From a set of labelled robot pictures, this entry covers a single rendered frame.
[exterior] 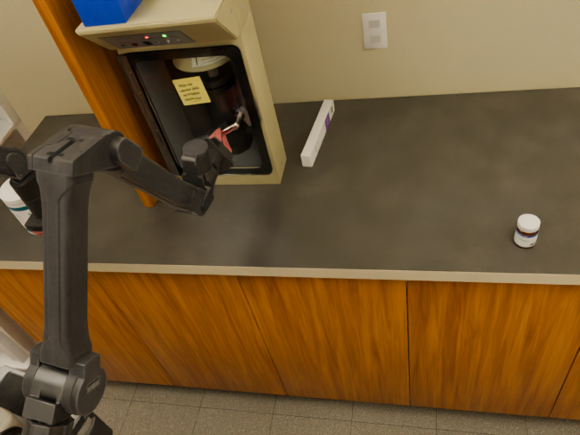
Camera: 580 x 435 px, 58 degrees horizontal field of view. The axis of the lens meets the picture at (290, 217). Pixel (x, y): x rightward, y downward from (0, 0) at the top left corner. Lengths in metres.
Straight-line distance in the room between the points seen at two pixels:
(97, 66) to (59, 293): 0.70
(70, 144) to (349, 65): 1.12
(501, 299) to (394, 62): 0.79
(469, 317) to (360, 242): 0.37
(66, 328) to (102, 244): 0.72
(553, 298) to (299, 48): 1.03
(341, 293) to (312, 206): 0.25
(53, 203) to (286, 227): 0.73
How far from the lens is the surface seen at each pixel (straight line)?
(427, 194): 1.43
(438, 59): 1.74
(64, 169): 0.78
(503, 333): 1.56
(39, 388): 0.94
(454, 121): 1.67
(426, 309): 1.46
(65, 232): 0.81
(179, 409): 2.29
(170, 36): 1.22
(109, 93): 1.43
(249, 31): 1.31
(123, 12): 1.20
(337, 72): 1.78
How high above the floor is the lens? 1.96
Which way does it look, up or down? 46 degrees down
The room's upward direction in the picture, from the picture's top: 15 degrees counter-clockwise
